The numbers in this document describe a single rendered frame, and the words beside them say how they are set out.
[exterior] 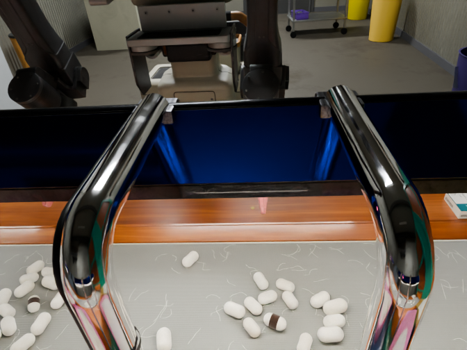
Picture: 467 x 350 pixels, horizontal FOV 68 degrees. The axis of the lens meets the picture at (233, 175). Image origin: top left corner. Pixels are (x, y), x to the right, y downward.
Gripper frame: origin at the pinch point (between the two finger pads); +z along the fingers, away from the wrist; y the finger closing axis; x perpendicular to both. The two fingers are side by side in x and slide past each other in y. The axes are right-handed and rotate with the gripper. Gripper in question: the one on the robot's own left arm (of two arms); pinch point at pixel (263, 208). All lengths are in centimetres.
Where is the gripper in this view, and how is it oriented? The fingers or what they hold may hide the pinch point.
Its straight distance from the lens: 57.7
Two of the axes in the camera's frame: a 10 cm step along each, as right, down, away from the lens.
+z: 0.0, 9.7, -2.5
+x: 0.6, 2.5, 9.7
